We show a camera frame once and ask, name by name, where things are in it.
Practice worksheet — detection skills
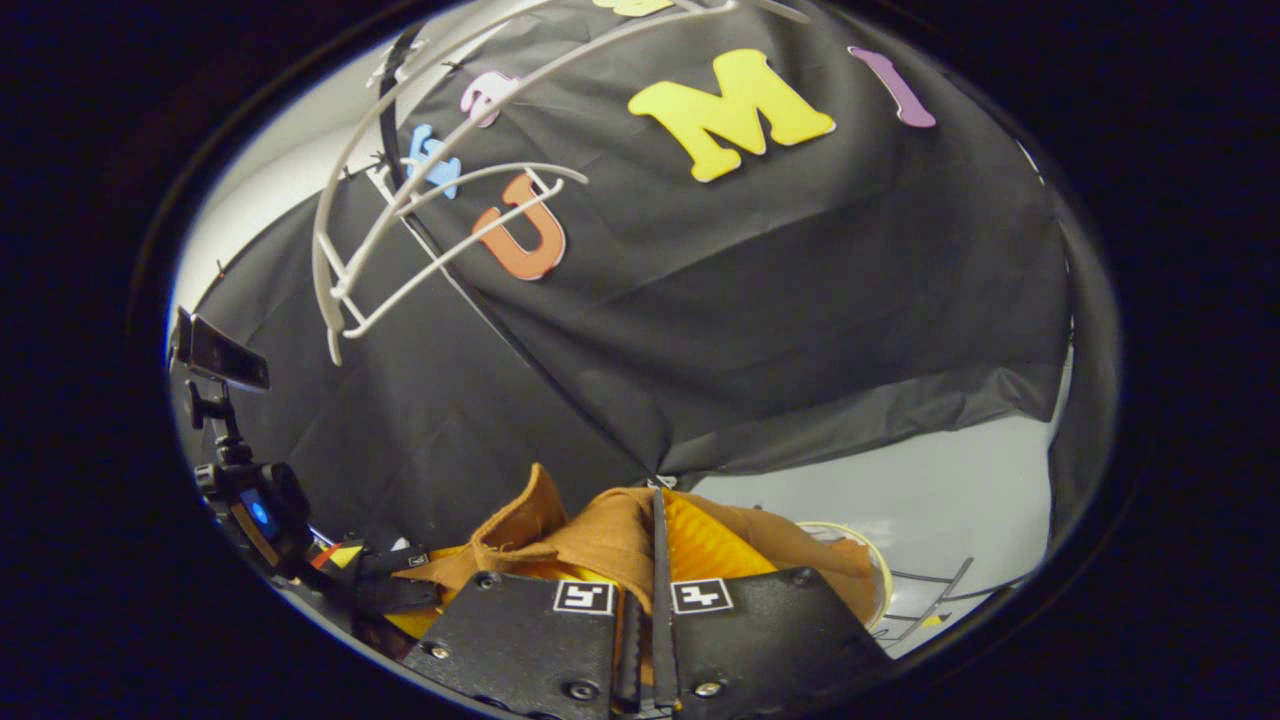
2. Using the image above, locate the white plastic clothes hanger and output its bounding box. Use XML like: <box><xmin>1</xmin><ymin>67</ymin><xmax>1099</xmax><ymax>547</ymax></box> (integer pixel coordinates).
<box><xmin>330</xmin><ymin>0</ymin><xmax>746</xmax><ymax>341</ymax></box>
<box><xmin>312</xmin><ymin>0</ymin><xmax>811</xmax><ymax>366</ymax></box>

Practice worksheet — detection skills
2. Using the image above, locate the cream laundry hamper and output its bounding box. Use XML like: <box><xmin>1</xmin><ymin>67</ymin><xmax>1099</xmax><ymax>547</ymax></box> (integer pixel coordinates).
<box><xmin>795</xmin><ymin>520</ymin><xmax>894</xmax><ymax>633</ymax></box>

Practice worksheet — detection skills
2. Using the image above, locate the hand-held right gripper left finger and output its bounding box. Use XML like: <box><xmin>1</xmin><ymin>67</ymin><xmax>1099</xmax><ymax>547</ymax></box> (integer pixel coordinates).
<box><xmin>400</xmin><ymin>490</ymin><xmax>663</xmax><ymax>719</ymax></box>

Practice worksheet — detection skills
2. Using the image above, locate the brown collared shirt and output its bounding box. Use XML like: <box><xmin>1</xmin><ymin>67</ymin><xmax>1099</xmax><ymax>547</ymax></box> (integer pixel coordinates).
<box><xmin>395</xmin><ymin>462</ymin><xmax>879</xmax><ymax>641</ymax></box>

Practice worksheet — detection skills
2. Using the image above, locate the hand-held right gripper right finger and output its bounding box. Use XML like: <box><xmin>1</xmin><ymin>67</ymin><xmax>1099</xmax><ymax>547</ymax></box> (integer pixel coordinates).
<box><xmin>660</xmin><ymin>495</ymin><xmax>896</xmax><ymax>719</ymax></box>

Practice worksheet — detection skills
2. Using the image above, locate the black backdrop cloth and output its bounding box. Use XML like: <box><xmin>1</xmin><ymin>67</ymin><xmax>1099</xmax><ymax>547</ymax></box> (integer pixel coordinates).
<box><xmin>185</xmin><ymin>0</ymin><xmax>1116</xmax><ymax>561</ymax></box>

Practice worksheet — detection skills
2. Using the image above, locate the grey metal wire frame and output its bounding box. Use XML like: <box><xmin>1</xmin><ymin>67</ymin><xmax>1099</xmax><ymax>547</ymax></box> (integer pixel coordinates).
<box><xmin>878</xmin><ymin>556</ymin><xmax>976</xmax><ymax>643</ymax></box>

